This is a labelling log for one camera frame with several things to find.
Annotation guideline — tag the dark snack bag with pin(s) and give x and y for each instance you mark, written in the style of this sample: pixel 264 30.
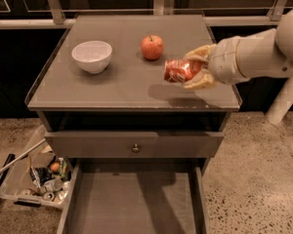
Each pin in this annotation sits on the dark snack bag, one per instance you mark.
pixel 40 175

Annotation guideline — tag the grey top drawer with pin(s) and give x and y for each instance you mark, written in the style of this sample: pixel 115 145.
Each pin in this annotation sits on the grey top drawer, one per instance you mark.
pixel 100 144

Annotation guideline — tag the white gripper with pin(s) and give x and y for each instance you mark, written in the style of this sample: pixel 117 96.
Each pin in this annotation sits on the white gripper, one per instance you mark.
pixel 224 61

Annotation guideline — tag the round brass drawer knob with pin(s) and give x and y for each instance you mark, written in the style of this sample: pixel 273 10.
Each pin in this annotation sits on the round brass drawer knob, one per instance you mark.
pixel 136 148

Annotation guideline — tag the red apple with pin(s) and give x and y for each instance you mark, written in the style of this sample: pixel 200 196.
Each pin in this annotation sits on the red apple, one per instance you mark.
pixel 152 47

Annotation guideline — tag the orange fruit in bin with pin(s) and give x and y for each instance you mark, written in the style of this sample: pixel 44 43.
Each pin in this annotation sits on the orange fruit in bin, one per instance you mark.
pixel 55 167

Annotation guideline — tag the clear plastic bin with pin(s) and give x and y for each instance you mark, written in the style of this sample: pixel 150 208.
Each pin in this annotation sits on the clear plastic bin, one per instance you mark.
pixel 17 185

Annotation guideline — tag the metal window railing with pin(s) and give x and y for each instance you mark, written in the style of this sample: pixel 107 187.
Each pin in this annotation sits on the metal window railing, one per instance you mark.
pixel 43 14

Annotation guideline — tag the grey drawer cabinet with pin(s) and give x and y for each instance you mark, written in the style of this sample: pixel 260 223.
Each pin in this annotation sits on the grey drawer cabinet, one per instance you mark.
pixel 130 95

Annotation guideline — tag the grey open middle drawer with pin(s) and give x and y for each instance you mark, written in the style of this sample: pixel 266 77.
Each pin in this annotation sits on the grey open middle drawer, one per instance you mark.
pixel 135 196

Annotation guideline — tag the red coke can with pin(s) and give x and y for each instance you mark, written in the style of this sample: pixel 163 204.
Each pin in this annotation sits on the red coke can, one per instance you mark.
pixel 181 70

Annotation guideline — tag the silver can in bin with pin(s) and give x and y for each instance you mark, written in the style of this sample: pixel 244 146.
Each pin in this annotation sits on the silver can in bin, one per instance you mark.
pixel 53 185

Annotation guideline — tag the white ceramic bowl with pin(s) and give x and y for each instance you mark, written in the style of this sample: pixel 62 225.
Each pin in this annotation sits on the white ceramic bowl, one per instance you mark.
pixel 92 56

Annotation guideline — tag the white diagonal pole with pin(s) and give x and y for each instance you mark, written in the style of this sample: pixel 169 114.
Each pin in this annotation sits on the white diagonal pole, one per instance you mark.
pixel 282 103

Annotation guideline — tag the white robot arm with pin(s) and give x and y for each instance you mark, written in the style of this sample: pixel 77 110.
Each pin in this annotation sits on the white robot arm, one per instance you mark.
pixel 238 59

